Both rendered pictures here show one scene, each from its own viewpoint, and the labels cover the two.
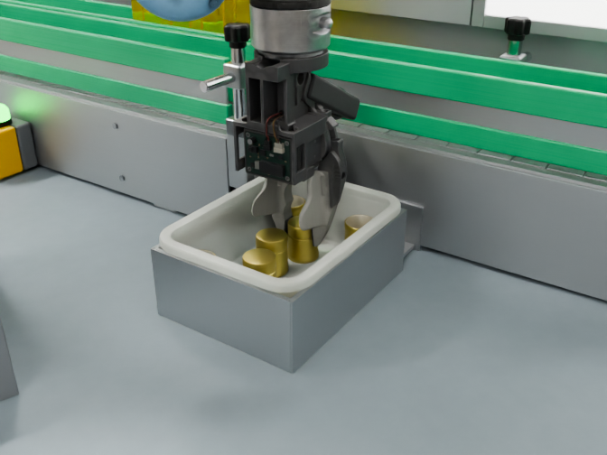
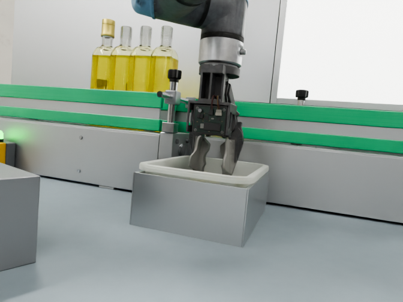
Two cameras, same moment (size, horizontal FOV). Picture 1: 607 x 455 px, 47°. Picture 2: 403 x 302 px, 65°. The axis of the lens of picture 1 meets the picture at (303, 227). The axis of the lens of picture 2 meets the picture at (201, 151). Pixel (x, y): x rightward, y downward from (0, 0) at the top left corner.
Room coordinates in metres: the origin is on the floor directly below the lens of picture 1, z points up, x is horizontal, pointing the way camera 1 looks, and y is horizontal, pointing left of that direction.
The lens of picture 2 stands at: (0.13, 0.18, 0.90)
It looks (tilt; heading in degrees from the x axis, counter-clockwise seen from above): 4 degrees down; 344
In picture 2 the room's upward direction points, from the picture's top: 5 degrees clockwise
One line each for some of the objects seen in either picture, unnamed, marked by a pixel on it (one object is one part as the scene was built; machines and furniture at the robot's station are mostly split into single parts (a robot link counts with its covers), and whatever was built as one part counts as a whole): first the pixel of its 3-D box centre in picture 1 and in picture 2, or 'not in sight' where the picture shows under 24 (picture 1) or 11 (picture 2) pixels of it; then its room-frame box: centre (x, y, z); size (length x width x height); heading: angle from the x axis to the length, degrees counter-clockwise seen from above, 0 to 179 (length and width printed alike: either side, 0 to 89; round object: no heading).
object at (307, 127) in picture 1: (287, 113); (215, 102); (0.66, 0.02, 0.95); 0.09 x 0.08 x 0.12; 148
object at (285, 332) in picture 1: (300, 249); (213, 191); (0.66, 0.00, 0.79); 0.27 x 0.17 x 0.08; 146
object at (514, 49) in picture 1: (516, 72); (299, 118); (0.82, -0.25, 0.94); 0.07 x 0.04 x 0.13; 146
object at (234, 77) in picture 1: (252, 76); (177, 102); (0.79, 0.06, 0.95); 0.17 x 0.03 x 0.12; 146
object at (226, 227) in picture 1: (285, 253); (208, 189); (0.64, 0.02, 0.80); 0.22 x 0.17 x 0.09; 146
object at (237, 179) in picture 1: (263, 150); (176, 148); (0.80, 0.05, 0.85); 0.09 x 0.04 x 0.07; 146
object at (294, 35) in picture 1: (293, 28); (222, 56); (0.67, 0.01, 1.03); 0.08 x 0.08 x 0.05
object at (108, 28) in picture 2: not in sight; (108, 29); (1.04, 0.21, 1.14); 0.04 x 0.04 x 0.04
